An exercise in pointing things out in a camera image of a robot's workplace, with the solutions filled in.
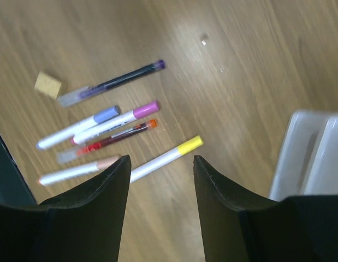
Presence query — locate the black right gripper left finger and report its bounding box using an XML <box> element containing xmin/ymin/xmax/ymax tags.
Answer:
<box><xmin>0</xmin><ymin>156</ymin><xmax>131</xmax><ymax>261</ymax></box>

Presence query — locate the red clear pen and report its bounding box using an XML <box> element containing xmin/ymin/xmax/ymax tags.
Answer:
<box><xmin>57</xmin><ymin>119</ymin><xmax>158</xmax><ymax>164</ymax></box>

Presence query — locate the small tan eraser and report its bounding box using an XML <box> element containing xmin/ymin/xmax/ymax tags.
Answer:
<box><xmin>34</xmin><ymin>72</ymin><xmax>63</xmax><ymax>100</ymax></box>

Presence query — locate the pink capped white marker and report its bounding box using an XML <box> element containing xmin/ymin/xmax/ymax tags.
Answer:
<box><xmin>70</xmin><ymin>101</ymin><xmax>160</xmax><ymax>145</ymax></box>

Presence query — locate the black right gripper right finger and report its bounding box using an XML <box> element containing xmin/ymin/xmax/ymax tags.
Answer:
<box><xmin>193</xmin><ymin>156</ymin><xmax>338</xmax><ymax>261</ymax></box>

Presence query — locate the peach capped white marker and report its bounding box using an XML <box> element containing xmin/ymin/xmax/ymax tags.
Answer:
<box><xmin>38</xmin><ymin>156</ymin><xmax>120</xmax><ymax>186</ymax></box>

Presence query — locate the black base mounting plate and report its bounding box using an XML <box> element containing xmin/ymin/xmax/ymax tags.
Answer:
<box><xmin>0</xmin><ymin>135</ymin><xmax>37</xmax><ymax>207</ymax></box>

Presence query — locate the yellow capped white marker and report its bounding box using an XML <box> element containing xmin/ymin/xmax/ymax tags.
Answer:
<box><xmin>130</xmin><ymin>135</ymin><xmax>204</xmax><ymax>183</ymax></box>

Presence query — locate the white drawer organizer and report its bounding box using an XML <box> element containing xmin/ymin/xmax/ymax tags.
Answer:
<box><xmin>269</xmin><ymin>110</ymin><xmax>338</xmax><ymax>201</ymax></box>

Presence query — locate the blue capped white marker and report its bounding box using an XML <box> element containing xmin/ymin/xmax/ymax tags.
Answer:
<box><xmin>36</xmin><ymin>105</ymin><xmax>121</xmax><ymax>150</ymax></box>

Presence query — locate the purple clear pen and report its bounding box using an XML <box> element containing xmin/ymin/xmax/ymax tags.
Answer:
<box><xmin>57</xmin><ymin>59</ymin><xmax>165</xmax><ymax>107</ymax></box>

